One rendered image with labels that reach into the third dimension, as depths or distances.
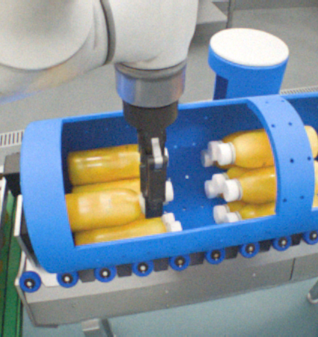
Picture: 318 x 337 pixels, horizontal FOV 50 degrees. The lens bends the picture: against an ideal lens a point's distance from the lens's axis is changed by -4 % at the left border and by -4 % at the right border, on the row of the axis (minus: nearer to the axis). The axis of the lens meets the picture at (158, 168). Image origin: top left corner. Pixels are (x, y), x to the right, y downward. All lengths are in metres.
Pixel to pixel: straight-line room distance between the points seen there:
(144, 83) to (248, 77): 0.83
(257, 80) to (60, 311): 0.91
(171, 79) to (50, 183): 0.24
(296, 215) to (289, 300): 1.22
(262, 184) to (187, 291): 0.30
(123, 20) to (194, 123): 0.47
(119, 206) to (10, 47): 0.39
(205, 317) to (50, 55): 1.54
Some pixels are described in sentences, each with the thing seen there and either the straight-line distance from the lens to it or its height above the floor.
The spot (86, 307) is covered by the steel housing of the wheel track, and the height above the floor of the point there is 0.87.
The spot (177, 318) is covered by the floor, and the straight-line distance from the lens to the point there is 1.70.
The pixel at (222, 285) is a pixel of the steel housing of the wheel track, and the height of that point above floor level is 0.86.
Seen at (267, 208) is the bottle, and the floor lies 1.08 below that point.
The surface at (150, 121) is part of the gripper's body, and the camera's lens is 0.45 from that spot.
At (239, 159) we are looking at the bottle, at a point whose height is 1.15.
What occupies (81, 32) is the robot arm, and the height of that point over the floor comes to 1.48.
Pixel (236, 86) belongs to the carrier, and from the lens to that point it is 1.23.
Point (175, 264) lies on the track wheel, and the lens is 0.72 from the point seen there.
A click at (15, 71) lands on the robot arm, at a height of 1.46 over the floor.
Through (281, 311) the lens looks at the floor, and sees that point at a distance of 1.80.
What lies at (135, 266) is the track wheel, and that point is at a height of 0.97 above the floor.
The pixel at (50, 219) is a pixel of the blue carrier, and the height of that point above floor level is 1.17.
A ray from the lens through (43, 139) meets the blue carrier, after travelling 0.58.
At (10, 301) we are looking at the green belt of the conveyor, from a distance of 0.82.
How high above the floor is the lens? 1.59
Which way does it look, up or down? 46 degrees down
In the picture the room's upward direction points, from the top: straight up
